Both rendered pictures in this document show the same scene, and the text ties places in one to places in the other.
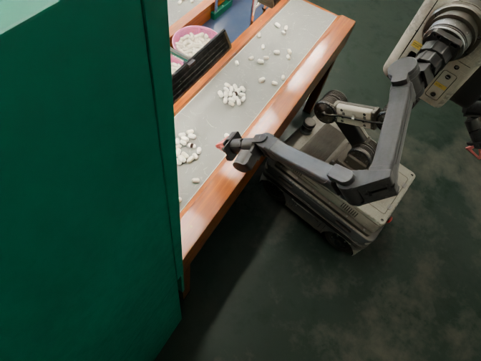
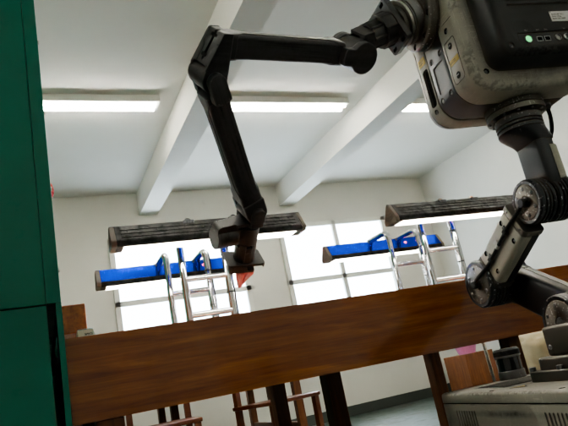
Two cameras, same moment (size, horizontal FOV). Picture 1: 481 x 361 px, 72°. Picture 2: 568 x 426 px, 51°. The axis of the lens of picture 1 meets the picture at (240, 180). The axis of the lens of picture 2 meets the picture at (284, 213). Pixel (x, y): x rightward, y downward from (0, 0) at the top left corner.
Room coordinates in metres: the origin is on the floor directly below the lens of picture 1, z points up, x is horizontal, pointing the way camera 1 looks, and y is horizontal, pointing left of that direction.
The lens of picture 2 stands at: (-0.21, -1.18, 0.59)
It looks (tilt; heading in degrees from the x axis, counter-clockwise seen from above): 15 degrees up; 48
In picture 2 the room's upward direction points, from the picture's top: 11 degrees counter-clockwise
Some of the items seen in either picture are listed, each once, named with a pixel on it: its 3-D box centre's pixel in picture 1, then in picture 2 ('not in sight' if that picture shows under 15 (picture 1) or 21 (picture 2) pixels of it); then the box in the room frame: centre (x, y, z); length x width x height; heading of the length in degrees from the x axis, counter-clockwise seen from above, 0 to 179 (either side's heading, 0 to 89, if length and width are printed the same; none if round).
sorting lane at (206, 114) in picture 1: (241, 89); not in sight; (1.22, 0.11, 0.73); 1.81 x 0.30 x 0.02; 162
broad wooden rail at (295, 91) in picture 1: (275, 117); (403, 324); (1.16, -0.09, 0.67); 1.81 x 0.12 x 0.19; 162
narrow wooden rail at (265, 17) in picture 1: (211, 76); not in sight; (1.28, 0.28, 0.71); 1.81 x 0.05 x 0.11; 162
